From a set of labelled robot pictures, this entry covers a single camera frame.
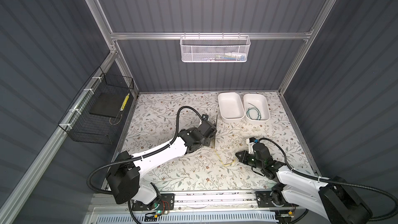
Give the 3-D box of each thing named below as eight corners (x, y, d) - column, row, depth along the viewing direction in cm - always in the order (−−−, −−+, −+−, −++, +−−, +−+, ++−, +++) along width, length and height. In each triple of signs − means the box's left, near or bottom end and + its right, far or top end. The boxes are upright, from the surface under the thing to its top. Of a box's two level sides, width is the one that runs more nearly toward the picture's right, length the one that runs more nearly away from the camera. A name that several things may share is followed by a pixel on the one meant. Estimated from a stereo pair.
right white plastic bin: (244, 125, 104) (247, 120, 99) (239, 99, 119) (241, 93, 114) (270, 125, 104) (274, 119, 99) (262, 99, 119) (264, 93, 114)
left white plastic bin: (219, 123, 104) (220, 118, 100) (217, 97, 119) (218, 92, 115) (244, 123, 104) (246, 118, 100) (239, 97, 119) (240, 92, 115)
